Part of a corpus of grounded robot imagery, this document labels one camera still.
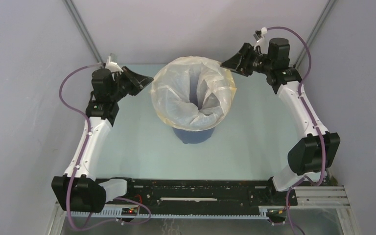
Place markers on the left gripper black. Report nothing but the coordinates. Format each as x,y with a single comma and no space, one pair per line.
137,81

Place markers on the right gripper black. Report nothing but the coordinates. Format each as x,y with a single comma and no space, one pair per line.
237,64

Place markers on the translucent yellowish trash bag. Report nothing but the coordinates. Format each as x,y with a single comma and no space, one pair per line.
170,93

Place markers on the blue plastic trash bin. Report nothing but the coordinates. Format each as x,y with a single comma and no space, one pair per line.
190,137

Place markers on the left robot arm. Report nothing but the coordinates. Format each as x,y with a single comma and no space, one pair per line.
77,189

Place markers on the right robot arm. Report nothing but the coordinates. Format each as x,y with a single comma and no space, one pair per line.
317,147

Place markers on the right corner metal profile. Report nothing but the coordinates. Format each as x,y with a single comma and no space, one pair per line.
329,6

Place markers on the corner metal profile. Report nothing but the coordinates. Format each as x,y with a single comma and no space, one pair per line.
81,26
329,6

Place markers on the left corner metal profile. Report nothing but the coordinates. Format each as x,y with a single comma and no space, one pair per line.
81,26

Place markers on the small electronics board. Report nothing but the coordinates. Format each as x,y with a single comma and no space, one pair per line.
129,211

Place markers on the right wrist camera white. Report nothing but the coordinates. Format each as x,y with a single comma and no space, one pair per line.
259,36

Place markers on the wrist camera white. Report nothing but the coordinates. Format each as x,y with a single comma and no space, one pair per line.
259,36
112,65

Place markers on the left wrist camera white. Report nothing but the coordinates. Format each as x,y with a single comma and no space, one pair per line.
112,65

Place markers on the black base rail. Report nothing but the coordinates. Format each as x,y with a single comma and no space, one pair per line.
207,197

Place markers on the white cable duct strip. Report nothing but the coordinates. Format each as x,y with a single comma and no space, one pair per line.
118,212

